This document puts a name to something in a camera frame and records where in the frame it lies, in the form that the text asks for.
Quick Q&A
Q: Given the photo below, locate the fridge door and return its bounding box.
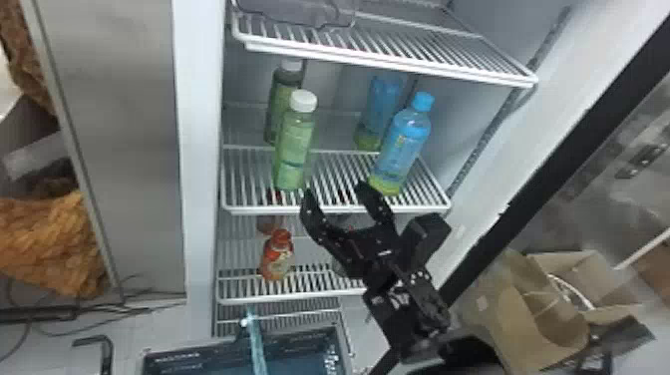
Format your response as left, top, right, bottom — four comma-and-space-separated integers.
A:
366, 15, 670, 375

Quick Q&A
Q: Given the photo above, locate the brown cloth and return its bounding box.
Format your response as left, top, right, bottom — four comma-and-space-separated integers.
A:
0, 188, 110, 300
0, 0, 57, 116

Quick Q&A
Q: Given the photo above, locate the clear box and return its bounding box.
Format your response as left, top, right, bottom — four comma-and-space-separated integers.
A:
234, 0, 364, 29

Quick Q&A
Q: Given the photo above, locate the black cable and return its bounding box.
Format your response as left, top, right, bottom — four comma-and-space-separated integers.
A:
0, 276, 185, 364

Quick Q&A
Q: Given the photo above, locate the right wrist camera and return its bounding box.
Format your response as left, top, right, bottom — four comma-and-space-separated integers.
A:
397, 210, 453, 273

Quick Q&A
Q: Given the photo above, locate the cardboard box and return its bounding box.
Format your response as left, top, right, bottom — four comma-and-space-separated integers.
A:
454, 247, 657, 375

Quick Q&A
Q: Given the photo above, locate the green bottle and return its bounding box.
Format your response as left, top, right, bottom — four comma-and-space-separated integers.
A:
271, 89, 319, 191
262, 58, 306, 146

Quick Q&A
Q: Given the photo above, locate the blue basket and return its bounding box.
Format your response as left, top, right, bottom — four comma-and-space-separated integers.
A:
140, 308, 353, 375

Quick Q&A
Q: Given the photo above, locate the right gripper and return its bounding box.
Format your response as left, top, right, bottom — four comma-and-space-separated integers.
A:
298, 180, 421, 295

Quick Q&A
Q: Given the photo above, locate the red bottle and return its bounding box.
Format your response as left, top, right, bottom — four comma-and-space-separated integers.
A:
259, 228, 295, 283

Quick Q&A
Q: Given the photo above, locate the white fridge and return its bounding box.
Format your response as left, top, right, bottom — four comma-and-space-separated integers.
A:
20, 0, 670, 343

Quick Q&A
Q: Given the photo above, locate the blue bottle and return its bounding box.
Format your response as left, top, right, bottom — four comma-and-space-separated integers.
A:
353, 70, 410, 153
367, 91, 436, 197

